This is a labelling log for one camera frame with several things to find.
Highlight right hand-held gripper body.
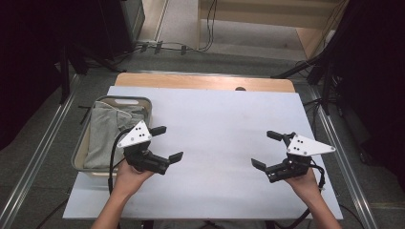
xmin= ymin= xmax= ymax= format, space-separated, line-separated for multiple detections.
xmin=266 ymin=132 xmax=336 ymax=184

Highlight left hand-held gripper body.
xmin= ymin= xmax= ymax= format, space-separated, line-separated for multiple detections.
xmin=117 ymin=119 xmax=172 ymax=176

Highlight grey pants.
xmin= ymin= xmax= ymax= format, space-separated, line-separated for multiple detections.
xmin=83 ymin=100 xmax=148 ymax=170

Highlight beige plastic basket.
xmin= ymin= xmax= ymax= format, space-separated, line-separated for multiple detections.
xmin=71 ymin=94 xmax=154 ymax=177

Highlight person's right hand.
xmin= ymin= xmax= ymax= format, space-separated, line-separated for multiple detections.
xmin=285 ymin=168 xmax=322 ymax=200

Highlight person's left hand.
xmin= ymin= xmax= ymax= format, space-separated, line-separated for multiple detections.
xmin=113 ymin=159 xmax=156 ymax=198

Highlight white table sheet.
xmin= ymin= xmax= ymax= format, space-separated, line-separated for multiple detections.
xmin=62 ymin=85 xmax=344 ymax=221

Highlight wooden table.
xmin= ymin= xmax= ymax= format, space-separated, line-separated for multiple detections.
xmin=114 ymin=72 xmax=296 ymax=94

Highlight black metal stand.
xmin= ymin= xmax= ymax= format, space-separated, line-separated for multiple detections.
xmin=58 ymin=40 xmax=127 ymax=105
xmin=270 ymin=0 xmax=352 ymax=116

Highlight power strip with plugs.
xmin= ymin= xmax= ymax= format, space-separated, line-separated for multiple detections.
xmin=134 ymin=38 xmax=189 ymax=56

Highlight black curtain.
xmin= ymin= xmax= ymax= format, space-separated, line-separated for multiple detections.
xmin=0 ymin=0 xmax=106 ymax=151
xmin=318 ymin=0 xmax=405 ymax=194

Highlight dark cabinet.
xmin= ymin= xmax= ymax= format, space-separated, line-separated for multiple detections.
xmin=97 ymin=0 xmax=146 ymax=61

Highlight beige stepped platform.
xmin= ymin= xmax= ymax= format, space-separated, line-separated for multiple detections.
xmin=198 ymin=0 xmax=349 ymax=61

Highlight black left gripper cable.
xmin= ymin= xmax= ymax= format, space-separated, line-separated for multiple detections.
xmin=107 ymin=126 xmax=136 ymax=196

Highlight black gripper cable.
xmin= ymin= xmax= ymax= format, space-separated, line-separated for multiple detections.
xmin=107 ymin=126 xmax=136 ymax=196
xmin=274 ymin=159 xmax=327 ymax=229

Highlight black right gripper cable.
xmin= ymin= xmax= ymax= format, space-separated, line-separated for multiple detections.
xmin=274 ymin=159 xmax=327 ymax=229

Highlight aluminium floor rail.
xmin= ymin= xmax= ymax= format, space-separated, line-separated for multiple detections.
xmin=0 ymin=73 xmax=81 ymax=229
xmin=306 ymin=85 xmax=380 ymax=229

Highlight black hanging cable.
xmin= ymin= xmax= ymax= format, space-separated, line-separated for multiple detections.
xmin=198 ymin=0 xmax=220 ymax=52

